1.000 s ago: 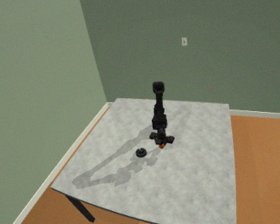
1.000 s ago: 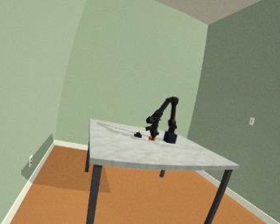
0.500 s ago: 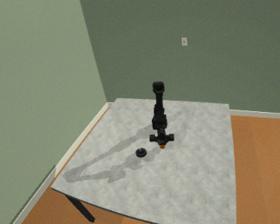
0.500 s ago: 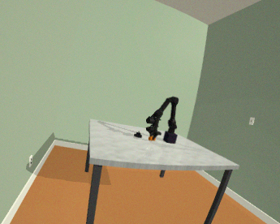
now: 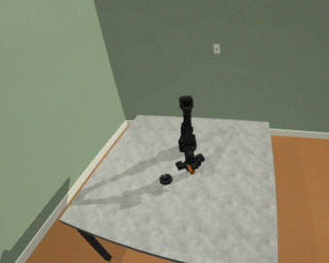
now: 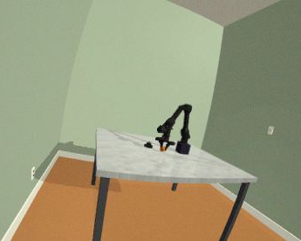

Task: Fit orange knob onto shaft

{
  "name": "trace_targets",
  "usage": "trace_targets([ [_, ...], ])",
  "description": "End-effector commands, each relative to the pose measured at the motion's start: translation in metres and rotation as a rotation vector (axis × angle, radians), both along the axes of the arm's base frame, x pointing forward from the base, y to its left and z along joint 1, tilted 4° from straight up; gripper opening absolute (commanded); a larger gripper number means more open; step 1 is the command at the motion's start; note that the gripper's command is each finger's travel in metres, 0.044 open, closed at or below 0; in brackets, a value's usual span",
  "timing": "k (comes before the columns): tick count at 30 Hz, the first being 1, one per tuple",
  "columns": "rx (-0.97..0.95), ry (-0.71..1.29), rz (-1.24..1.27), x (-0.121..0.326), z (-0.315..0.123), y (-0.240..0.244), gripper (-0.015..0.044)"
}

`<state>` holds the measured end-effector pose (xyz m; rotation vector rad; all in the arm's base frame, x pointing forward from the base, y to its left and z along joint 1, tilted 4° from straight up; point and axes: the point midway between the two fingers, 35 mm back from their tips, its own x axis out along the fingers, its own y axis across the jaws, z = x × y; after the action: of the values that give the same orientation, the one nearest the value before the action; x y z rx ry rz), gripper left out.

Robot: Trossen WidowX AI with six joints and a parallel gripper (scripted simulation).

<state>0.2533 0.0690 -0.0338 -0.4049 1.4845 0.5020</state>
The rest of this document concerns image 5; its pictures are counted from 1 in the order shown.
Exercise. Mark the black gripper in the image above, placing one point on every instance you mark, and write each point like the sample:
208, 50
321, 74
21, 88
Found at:
181, 165

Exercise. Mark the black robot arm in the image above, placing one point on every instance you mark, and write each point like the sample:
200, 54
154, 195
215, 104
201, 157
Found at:
186, 104

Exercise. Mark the orange tapered knob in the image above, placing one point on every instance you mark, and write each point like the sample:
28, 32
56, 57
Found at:
190, 170

